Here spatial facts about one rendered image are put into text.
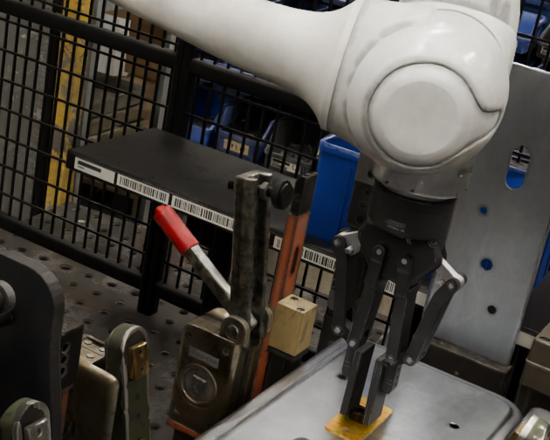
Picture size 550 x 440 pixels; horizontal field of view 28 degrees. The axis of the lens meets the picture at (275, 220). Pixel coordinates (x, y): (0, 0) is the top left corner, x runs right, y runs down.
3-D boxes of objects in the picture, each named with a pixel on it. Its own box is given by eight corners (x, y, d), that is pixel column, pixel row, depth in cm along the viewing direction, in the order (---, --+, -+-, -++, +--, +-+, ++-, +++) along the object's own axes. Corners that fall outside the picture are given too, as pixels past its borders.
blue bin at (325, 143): (515, 312, 134) (544, 215, 130) (298, 232, 146) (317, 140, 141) (549, 275, 148) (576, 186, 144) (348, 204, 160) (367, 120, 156)
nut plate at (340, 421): (357, 445, 102) (360, 434, 102) (322, 429, 104) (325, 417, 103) (394, 412, 109) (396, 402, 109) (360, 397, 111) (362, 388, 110)
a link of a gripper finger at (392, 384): (395, 338, 103) (424, 349, 102) (385, 385, 105) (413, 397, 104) (389, 343, 102) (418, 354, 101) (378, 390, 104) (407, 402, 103)
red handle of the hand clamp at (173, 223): (247, 329, 108) (152, 205, 111) (234, 341, 109) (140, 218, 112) (268, 317, 112) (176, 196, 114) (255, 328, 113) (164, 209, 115)
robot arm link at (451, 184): (460, 149, 90) (443, 216, 92) (496, 133, 98) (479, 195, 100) (362, 118, 94) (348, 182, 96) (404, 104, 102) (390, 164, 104)
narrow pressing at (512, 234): (507, 369, 126) (591, 85, 114) (416, 332, 131) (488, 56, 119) (509, 367, 126) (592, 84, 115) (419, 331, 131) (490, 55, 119)
